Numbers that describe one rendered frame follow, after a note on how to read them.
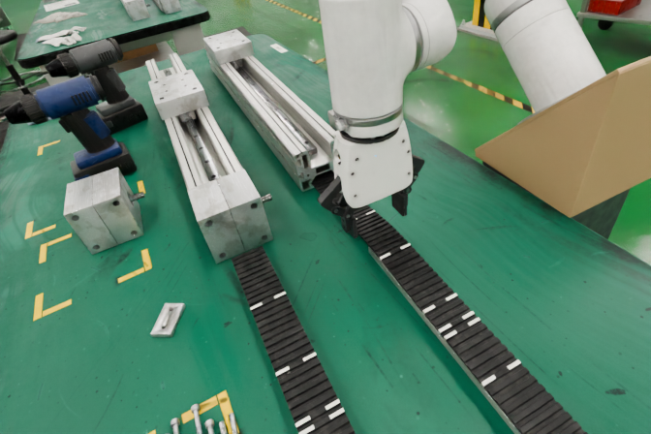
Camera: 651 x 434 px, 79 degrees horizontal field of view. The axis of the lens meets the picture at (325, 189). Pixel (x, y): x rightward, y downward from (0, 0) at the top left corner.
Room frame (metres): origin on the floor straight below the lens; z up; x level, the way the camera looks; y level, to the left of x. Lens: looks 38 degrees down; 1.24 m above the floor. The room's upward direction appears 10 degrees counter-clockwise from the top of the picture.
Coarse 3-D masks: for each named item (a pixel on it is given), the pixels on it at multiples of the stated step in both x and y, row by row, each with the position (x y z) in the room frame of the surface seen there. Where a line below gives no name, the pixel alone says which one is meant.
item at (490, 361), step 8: (488, 352) 0.21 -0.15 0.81; (496, 352) 0.21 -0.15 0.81; (504, 352) 0.21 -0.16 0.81; (480, 360) 0.21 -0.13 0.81; (488, 360) 0.21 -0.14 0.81; (496, 360) 0.20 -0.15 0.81; (504, 360) 0.20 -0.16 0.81; (472, 368) 0.20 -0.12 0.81; (480, 368) 0.20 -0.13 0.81; (488, 368) 0.20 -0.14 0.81; (496, 368) 0.20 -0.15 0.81; (480, 376) 0.19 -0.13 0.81
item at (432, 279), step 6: (426, 276) 0.33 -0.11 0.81; (432, 276) 0.32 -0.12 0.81; (438, 276) 0.33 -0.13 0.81; (414, 282) 0.32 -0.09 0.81; (420, 282) 0.32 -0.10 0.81; (426, 282) 0.32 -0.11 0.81; (432, 282) 0.32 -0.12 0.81; (438, 282) 0.32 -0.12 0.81; (408, 288) 0.31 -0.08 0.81; (414, 288) 0.31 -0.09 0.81; (420, 288) 0.31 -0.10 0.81; (426, 288) 0.31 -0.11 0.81; (414, 294) 0.30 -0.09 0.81
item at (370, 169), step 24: (336, 144) 0.42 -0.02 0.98; (360, 144) 0.40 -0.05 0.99; (384, 144) 0.41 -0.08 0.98; (408, 144) 0.42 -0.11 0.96; (336, 168) 0.42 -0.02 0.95; (360, 168) 0.39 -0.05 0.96; (384, 168) 0.41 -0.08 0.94; (408, 168) 0.42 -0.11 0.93; (360, 192) 0.39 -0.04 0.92; (384, 192) 0.40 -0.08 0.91
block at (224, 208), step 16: (224, 176) 0.55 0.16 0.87; (240, 176) 0.54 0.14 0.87; (192, 192) 0.52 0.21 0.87; (208, 192) 0.51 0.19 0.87; (224, 192) 0.51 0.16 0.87; (240, 192) 0.50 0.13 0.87; (256, 192) 0.49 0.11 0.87; (208, 208) 0.47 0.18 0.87; (224, 208) 0.47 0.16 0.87; (240, 208) 0.47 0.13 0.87; (256, 208) 0.48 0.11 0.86; (208, 224) 0.46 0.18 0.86; (224, 224) 0.46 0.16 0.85; (240, 224) 0.47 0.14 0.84; (256, 224) 0.47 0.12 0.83; (208, 240) 0.45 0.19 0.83; (224, 240) 0.46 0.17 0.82; (240, 240) 0.46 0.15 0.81; (256, 240) 0.47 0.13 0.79; (224, 256) 0.45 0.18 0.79
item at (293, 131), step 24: (216, 72) 1.25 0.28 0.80; (240, 72) 1.13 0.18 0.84; (264, 72) 1.02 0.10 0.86; (240, 96) 0.95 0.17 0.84; (264, 96) 0.93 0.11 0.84; (288, 96) 0.85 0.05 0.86; (264, 120) 0.75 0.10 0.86; (288, 120) 0.78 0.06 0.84; (312, 120) 0.71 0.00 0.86; (288, 144) 0.63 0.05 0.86; (312, 144) 0.67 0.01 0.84; (288, 168) 0.65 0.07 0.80; (312, 168) 0.61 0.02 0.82
